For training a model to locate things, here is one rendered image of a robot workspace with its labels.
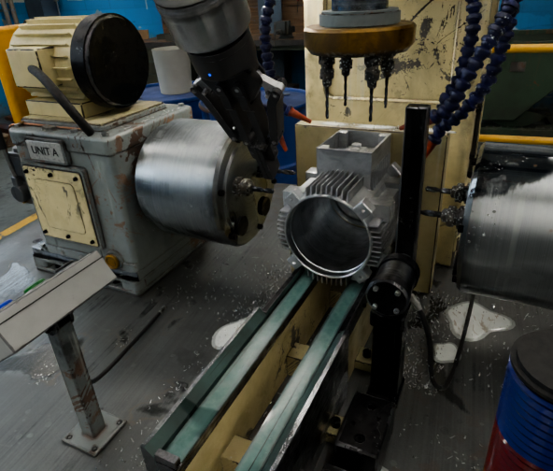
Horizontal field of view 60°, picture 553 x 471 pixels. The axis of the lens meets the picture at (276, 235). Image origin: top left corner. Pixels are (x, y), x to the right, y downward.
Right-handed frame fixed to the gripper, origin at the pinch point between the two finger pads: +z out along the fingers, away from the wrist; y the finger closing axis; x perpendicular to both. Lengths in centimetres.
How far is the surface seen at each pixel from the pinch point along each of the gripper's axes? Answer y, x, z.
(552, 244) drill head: -38.7, -1.1, 12.9
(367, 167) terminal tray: -10.5, -11.0, 13.4
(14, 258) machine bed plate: 80, 13, 37
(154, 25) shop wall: 415, -409, 261
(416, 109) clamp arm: -19.6, -8.1, -2.9
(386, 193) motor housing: -13.3, -10.5, 19.4
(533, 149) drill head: -34.6, -15.4, 10.6
